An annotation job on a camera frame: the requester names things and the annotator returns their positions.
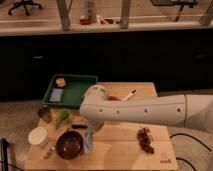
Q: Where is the blue-grey triangular towel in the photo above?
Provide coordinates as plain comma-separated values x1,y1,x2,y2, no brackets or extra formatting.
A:
83,135,93,154

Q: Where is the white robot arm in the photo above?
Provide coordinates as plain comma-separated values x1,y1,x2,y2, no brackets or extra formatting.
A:
79,85,213,135

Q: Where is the purple bowl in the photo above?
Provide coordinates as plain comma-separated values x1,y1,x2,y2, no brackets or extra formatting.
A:
56,131,83,160

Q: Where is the orange bowl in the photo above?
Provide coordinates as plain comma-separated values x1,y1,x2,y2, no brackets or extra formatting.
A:
108,96,121,101

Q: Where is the wooden block with dark side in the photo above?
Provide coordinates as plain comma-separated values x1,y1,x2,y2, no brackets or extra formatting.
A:
72,119,87,129

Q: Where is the green leafy vegetable toy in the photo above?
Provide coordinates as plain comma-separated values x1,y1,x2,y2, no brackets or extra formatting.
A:
55,109,71,129

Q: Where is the small metal utensil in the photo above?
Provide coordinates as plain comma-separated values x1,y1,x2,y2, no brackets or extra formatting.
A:
44,146,56,159

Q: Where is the green plastic tray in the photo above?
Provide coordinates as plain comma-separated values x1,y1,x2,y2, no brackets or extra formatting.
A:
43,74,98,109

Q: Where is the bunch of dark grapes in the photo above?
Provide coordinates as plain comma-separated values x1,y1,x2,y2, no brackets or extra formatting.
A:
137,127,155,154

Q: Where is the orange bread toy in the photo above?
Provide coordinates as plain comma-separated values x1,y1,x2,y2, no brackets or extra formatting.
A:
55,78,66,88

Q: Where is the black stand at left edge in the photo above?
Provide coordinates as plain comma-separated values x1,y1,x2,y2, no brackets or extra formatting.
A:
0,138,9,171

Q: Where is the red object on shelf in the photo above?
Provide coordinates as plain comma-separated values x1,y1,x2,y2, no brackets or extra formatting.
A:
79,18,92,25

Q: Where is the white handled brush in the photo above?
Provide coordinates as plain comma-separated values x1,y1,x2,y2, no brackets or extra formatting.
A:
122,89,136,101

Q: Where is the black cable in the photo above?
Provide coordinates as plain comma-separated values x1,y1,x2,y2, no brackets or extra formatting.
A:
169,132,213,171

